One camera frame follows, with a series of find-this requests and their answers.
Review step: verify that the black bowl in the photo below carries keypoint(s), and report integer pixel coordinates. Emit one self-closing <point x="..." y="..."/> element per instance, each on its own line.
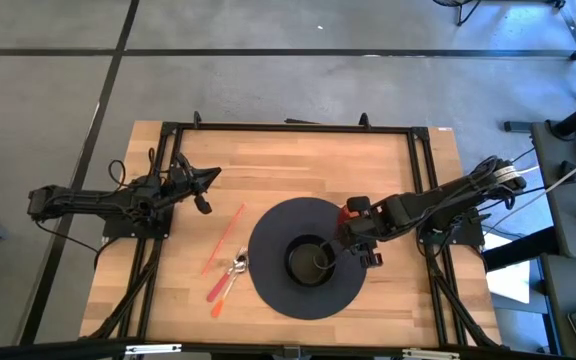
<point x="305" y="262"/>

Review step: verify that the grey desk with keyboard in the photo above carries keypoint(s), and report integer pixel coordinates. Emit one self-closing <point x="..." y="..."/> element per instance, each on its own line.
<point x="568" y="280"/>

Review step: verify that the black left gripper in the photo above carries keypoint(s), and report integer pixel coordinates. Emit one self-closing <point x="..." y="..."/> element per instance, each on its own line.
<point x="183" y="182"/>

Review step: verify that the black aluminium table frame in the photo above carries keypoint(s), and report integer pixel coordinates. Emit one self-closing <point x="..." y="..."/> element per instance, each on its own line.
<point x="293" y="128"/>

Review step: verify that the grey desk with black pole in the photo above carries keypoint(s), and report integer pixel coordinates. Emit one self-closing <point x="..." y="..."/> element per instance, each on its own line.
<point x="553" y="200"/>

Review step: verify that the dark round plate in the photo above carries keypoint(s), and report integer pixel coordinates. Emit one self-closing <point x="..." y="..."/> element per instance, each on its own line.
<point x="268" y="260"/>

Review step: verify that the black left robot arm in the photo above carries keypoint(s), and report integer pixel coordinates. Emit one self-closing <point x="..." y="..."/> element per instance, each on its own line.
<point x="93" y="202"/>

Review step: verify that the black crossbar with silver brackets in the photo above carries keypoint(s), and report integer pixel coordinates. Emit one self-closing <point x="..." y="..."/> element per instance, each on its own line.
<point x="68" y="349"/>

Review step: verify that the orange faceted plastic cup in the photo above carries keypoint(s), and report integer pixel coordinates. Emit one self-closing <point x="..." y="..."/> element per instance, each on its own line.
<point x="344" y="214"/>

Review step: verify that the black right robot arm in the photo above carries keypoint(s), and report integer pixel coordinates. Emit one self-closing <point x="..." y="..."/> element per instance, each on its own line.
<point x="443" y="205"/>

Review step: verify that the pink plastic straw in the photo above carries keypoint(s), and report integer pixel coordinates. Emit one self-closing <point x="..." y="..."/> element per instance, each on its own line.
<point x="223" y="238"/>

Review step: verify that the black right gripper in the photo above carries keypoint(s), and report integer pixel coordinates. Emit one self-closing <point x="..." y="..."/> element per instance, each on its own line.
<point x="368" y="225"/>

